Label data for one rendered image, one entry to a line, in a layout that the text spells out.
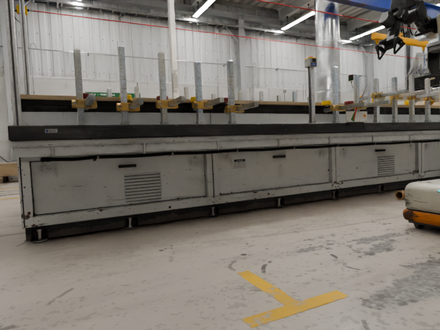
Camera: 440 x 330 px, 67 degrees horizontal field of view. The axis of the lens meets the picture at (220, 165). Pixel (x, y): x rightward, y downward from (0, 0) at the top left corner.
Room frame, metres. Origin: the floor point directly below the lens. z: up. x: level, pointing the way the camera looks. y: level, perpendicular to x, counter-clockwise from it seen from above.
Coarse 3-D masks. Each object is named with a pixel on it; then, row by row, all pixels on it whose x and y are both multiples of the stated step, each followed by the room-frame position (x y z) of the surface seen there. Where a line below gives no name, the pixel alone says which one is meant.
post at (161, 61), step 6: (162, 54) 2.17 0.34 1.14; (162, 60) 2.17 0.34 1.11; (162, 66) 2.17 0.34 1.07; (162, 72) 2.16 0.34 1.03; (162, 78) 2.16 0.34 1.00; (162, 84) 2.16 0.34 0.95; (162, 90) 2.16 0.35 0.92; (162, 96) 2.16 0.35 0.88; (162, 108) 2.16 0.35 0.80; (162, 114) 2.16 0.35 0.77; (162, 120) 2.16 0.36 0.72
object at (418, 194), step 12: (432, 180) 2.03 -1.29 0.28; (408, 192) 1.97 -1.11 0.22; (420, 192) 1.90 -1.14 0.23; (432, 192) 1.84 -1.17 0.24; (408, 204) 1.97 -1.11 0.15; (420, 204) 1.90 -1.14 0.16; (432, 204) 1.84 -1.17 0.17; (408, 216) 1.97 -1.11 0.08; (420, 216) 1.89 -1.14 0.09; (432, 216) 1.83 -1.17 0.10
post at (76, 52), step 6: (78, 48) 1.95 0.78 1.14; (78, 54) 1.95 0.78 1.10; (78, 60) 1.95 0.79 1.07; (78, 66) 1.94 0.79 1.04; (78, 72) 1.94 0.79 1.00; (78, 78) 1.94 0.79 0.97; (78, 84) 1.94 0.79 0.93; (78, 90) 1.94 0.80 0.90; (78, 96) 1.94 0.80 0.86; (78, 108) 1.94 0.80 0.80; (78, 114) 1.94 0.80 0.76; (78, 120) 1.94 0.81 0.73
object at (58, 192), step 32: (32, 160) 2.02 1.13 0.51; (96, 160) 2.21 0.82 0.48; (128, 160) 2.30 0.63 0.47; (160, 160) 2.40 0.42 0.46; (192, 160) 2.51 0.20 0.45; (224, 160) 2.63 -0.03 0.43; (256, 160) 2.76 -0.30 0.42; (288, 160) 2.90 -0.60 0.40; (320, 160) 3.07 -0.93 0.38; (352, 160) 3.25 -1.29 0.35; (384, 160) 3.44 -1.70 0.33; (416, 160) 3.66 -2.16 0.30; (32, 192) 2.05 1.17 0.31; (64, 192) 2.12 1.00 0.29; (96, 192) 2.21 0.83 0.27; (128, 192) 2.30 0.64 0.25; (160, 192) 2.40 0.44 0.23; (192, 192) 2.51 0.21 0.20; (224, 192) 2.62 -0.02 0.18; (256, 192) 2.71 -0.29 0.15; (288, 192) 2.86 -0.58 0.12; (320, 192) 3.05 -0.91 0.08; (352, 192) 3.23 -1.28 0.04; (32, 224) 2.01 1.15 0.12; (64, 224) 2.11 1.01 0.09; (96, 224) 2.19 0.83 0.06
